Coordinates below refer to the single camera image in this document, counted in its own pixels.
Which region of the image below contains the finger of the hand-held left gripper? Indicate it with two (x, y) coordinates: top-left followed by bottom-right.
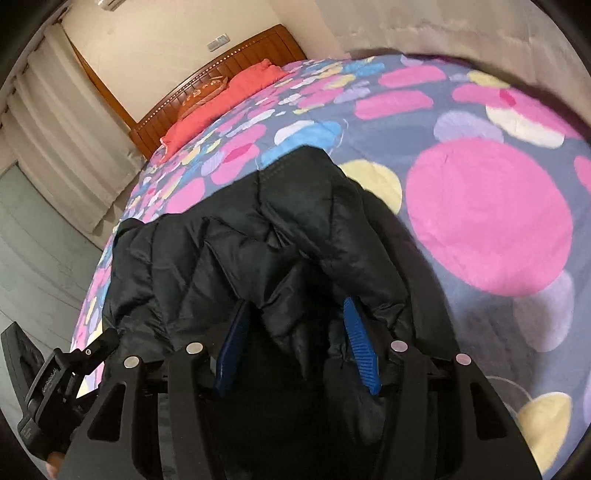
(69, 327), (122, 393)

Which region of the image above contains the red pillow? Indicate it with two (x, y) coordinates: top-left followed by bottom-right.
(159, 59), (284, 151)

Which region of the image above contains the brown cushion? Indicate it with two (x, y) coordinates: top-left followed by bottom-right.
(178, 74), (229, 118)

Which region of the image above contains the cream curtain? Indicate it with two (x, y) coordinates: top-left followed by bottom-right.
(0, 21), (144, 234)

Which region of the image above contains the wooden headboard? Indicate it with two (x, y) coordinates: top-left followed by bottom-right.
(129, 25), (308, 160)

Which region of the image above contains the black puffer jacket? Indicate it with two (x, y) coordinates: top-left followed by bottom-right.
(104, 145), (467, 480)

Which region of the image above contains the frosted glass door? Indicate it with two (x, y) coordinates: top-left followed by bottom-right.
(0, 161), (105, 333)

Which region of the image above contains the wooden door frame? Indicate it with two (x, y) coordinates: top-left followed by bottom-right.
(69, 44), (139, 132)

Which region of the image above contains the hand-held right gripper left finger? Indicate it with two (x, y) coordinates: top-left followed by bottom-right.
(58, 300), (252, 480)

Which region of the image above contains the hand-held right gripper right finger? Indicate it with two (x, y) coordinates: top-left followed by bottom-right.
(342, 295), (543, 480)

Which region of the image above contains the polka-dot bed blanket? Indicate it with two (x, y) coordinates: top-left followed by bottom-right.
(69, 53), (591, 476)

